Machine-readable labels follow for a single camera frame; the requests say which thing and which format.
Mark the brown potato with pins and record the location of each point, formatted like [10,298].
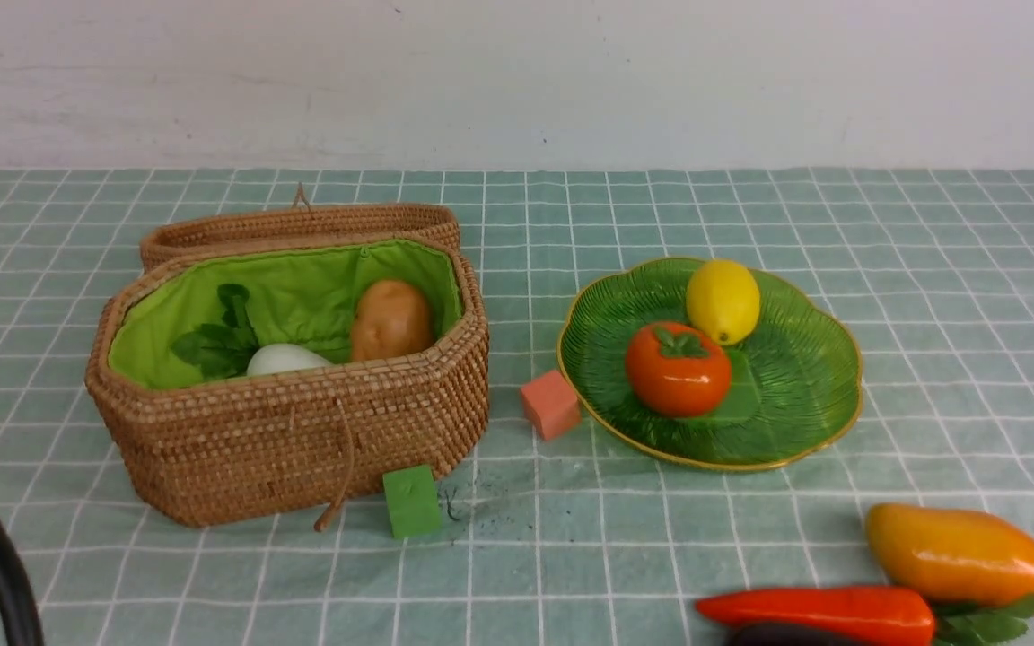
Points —
[392,319]

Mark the orange persimmon green calyx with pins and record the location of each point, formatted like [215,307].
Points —
[676,370]

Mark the yellow lemon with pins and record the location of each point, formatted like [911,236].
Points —
[722,300]

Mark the white radish with leaves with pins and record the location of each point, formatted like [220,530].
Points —
[231,348]

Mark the orange carrot with leaves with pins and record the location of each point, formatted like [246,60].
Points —
[875,615]

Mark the orange yellow mango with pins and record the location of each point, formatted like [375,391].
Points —
[951,555]

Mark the salmon pink foam cube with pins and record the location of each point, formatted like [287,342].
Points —
[550,405]

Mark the green foam cube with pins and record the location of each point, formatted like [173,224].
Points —
[412,502]

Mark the woven wicker basket green lining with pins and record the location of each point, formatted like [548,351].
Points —
[210,452]

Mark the green glass leaf plate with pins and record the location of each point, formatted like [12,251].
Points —
[797,379]

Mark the woven wicker basket lid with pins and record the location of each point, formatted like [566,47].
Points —
[302,219]

